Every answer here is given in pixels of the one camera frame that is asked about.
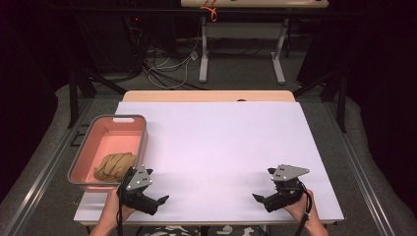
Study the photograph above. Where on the person's right hand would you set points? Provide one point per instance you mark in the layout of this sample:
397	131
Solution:
300	209

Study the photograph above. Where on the person's left hand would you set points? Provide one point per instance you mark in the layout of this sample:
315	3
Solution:
114	205

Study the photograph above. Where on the tan child's pants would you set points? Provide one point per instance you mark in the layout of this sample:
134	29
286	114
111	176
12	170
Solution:
114	167

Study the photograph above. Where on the white desk with metal legs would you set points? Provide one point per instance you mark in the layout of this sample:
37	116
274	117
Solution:
242	31

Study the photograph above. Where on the aluminium floor rail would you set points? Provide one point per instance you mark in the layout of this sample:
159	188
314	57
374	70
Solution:
364	177
42	177

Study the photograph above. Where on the light wooden table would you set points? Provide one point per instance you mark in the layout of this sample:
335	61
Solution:
196	96

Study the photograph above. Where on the black metal stand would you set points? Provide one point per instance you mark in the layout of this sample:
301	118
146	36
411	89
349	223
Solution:
337	98
78	95

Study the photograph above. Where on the pink basket with grey rim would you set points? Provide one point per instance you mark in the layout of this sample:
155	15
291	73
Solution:
111	144

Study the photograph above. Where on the person's camouflage trouser legs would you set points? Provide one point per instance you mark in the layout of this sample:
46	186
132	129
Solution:
183	230

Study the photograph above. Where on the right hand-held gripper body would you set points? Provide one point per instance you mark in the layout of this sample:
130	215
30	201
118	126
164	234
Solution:
285	193

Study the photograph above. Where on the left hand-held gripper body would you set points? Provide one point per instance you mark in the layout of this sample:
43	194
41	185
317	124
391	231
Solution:
137	193

